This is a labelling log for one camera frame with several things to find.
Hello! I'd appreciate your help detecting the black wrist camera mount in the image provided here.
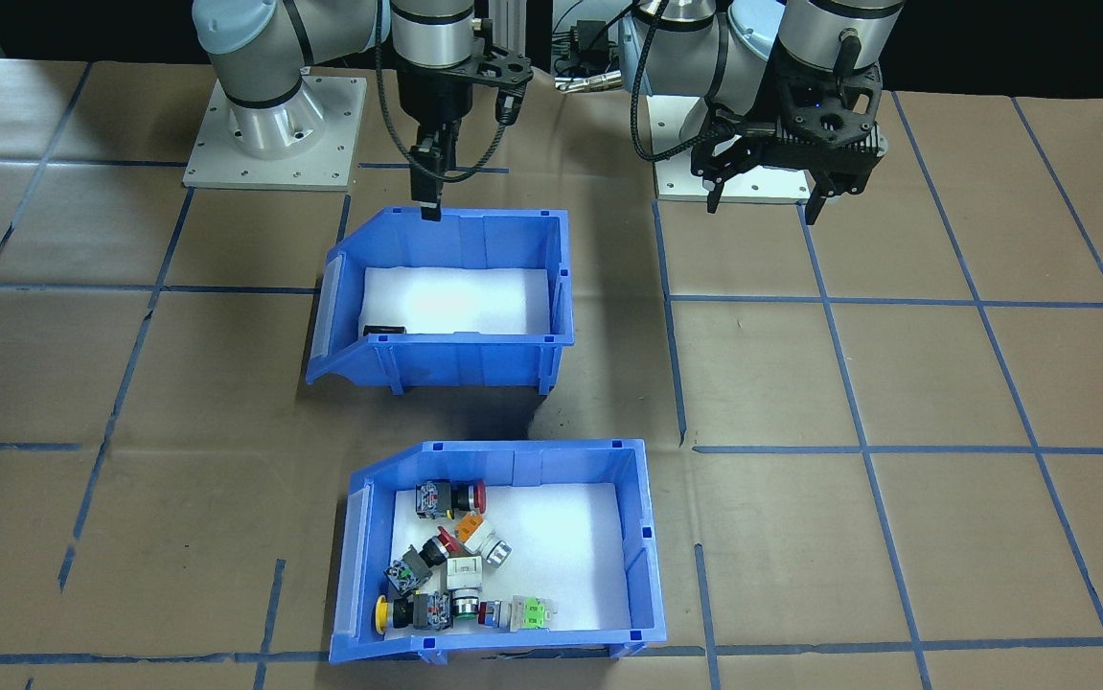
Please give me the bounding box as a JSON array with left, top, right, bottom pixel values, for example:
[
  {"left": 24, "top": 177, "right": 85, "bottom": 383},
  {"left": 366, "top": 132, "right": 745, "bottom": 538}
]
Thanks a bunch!
[
  {"left": 393, "top": 43, "right": 535, "bottom": 127},
  {"left": 770, "top": 62, "right": 889, "bottom": 197}
]

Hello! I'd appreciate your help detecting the black power brick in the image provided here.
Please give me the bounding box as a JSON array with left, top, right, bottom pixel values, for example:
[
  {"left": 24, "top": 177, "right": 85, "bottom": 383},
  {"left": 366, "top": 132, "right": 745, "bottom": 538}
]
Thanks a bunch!
[{"left": 569, "top": 18, "right": 615, "bottom": 64}]

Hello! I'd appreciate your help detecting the blue plastic storage bin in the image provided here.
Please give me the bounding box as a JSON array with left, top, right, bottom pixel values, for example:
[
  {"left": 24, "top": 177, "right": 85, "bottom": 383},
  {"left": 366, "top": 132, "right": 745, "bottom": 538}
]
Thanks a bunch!
[
  {"left": 306, "top": 207, "right": 576, "bottom": 396},
  {"left": 329, "top": 439, "right": 667, "bottom": 665}
]

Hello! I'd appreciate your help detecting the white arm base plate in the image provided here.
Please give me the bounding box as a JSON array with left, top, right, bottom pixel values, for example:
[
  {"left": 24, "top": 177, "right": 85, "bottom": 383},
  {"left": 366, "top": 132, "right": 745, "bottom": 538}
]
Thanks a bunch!
[
  {"left": 183, "top": 75, "right": 368, "bottom": 192},
  {"left": 654, "top": 153, "right": 887, "bottom": 205}
]

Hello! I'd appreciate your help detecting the yellow mushroom push button switch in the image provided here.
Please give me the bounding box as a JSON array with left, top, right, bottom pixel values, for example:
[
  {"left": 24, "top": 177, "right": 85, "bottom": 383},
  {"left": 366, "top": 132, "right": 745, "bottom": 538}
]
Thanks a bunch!
[{"left": 374, "top": 591, "right": 455, "bottom": 635}]

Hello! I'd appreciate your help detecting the silver metal connector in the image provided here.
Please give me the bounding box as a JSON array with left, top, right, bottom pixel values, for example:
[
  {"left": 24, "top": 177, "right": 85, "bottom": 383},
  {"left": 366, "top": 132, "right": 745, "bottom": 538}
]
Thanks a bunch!
[{"left": 554, "top": 71, "right": 625, "bottom": 95}]

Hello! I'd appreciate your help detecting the white push button orange block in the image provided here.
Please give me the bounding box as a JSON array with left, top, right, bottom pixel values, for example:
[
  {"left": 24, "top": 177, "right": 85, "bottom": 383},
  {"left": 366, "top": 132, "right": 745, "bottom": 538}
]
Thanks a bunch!
[{"left": 454, "top": 512, "right": 515, "bottom": 572}]

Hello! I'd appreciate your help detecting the white foam pad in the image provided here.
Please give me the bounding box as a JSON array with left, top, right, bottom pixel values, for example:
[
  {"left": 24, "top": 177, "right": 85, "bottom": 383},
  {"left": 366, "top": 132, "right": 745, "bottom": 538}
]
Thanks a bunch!
[
  {"left": 390, "top": 482, "right": 632, "bottom": 633},
  {"left": 359, "top": 265, "right": 552, "bottom": 336}
]

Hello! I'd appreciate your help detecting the red mushroom push button switch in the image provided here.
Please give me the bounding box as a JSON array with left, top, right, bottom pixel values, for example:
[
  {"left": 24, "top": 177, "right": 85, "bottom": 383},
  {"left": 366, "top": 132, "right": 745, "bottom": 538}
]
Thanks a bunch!
[
  {"left": 385, "top": 526, "right": 462, "bottom": 596},
  {"left": 415, "top": 479, "right": 488, "bottom": 520}
]

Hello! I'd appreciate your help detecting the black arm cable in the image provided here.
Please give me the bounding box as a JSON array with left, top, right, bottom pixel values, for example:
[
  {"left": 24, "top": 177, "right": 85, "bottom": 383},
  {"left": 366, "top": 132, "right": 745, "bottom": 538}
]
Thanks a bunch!
[
  {"left": 374, "top": 0, "right": 518, "bottom": 183},
  {"left": 630, "top": 0, "right": 739, "bottom": 162}
]

